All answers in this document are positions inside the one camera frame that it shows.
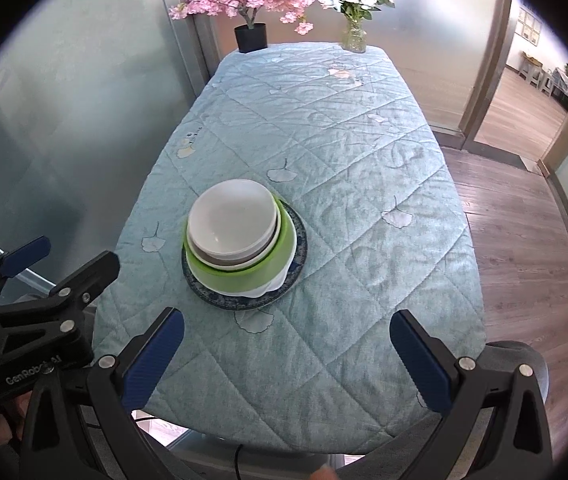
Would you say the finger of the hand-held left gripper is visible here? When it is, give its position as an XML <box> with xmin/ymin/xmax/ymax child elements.
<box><xmin>0</xmin><ymin>236</ymin><xmax>52</xmax><ymax>311</ymax></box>
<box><xmin>0</xmin><ymin>251</ymin><xmax>121</xmax><ymax>331</ymax></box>

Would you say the set of framed wall pictures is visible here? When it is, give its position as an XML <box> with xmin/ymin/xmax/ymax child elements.
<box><xmin>516</xmin><ymin>7</ymin><xmax>542</xmax><ymax>43</ymax></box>

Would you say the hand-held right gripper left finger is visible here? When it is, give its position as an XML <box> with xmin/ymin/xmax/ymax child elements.
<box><xmin>16</xmin><ymin>306</ymin><xmax>186</xmax><ymax>480</ymax></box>

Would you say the low table with grey cloth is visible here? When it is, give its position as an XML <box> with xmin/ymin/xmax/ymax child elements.
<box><xmin>549</xmin><ymin>67</ymin><xmax>568</xmax><ymax>108</ymax></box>

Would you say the white deep plate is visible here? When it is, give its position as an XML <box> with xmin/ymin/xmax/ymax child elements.
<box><xmin>191</xmin><ymin>255</ymin><xmax>297</xmax><ymax>296</ymax></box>

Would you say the grey chair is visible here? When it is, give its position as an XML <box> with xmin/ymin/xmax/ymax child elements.
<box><xmin>344</xmin><ymin>341</ymin><xmax>550</xmax><ymax>480</ymax></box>

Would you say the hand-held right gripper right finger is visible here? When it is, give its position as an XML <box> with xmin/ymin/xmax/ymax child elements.
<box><xmin>389</xmin><ymin>309</ymin><xmax>555</xmax><ymax>480</ymax></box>

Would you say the blue patterned plate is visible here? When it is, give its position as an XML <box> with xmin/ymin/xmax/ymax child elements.
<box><xmin>181</xmin><ymin>200</ymin><xmax>309</xmax><ymax>311</ymax></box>

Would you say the light blue printed blanket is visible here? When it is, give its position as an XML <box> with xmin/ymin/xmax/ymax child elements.
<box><xmin>91</xmin><ymin>42</ymin><xmax>485</xmax><ymax>453</ymax></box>

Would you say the glass vase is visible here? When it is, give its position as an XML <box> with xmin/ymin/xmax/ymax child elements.
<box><xmin>340</xmin><ymin>15</ymin><xmax>368</xmax><ymax>54</ymax></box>

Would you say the small white bowl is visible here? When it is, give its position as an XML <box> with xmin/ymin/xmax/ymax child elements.
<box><xmin>187</xmin><ymin>178</ymin><xmax>279</xmax><ymax>267</ymax></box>

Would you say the black flower pot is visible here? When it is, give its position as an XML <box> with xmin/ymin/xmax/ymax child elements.
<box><xmin>234</xmin><ymin>22</ymin><xmax>269</xmax><ymax>54</ymax></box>

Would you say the green bowl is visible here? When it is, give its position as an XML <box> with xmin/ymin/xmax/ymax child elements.
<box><xmin>184</xmin><ymin>195</ymin><xmax>298</xmax><ymax>293</ymax></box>

